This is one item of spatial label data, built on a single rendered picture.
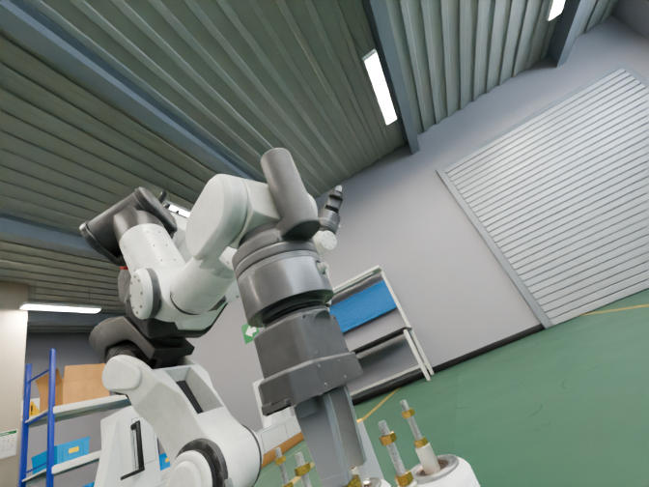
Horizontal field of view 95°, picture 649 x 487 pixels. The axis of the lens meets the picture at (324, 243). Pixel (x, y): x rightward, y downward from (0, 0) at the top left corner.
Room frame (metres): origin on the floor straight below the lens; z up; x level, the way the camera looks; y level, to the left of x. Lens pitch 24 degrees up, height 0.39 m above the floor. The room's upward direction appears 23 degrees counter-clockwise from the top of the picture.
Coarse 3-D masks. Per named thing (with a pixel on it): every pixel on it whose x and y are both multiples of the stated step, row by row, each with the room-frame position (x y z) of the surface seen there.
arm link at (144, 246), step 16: (144, 224) 0.46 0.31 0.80; (128, 240) 0.45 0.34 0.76; (144, 240) 0.45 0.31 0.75; (160, 240) 0.47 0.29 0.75; (128, 256) 0.45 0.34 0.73; (144, 256) 0.44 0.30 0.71; (160, 256) 0.44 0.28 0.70; (176, 256) 0.47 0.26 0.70; (144, 272) 0.38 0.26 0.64; (144, 288) 0.37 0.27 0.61; (144, 304) 0.38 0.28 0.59
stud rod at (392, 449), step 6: (384, 426) 0.39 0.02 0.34; (384, 432) 0.39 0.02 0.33; (390, 444) 0.39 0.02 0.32; (390, 450) 0.39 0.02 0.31; (396, 450) 0.39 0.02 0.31; (390, 456) 0.40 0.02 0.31; (396, 456) 0.39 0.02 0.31; (396, 462) 0.39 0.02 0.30; (402, 462) 0.40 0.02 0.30; (396, 468) 0.39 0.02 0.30; (402, 468) 0.39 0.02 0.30
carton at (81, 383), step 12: (72, 372) 3.92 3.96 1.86; (84, 372) 4.07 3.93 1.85; (96, 372) 4.23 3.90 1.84; (60, 384) 3.83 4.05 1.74; (72, 384) 3.94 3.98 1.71; (84, 384) 4.08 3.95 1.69; (96, 384) 4.24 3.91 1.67; (60, 396) 3.83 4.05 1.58; (72, 396) 3.94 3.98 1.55; (84, 396) 4.08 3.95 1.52; (96, 396) 4.23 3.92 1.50
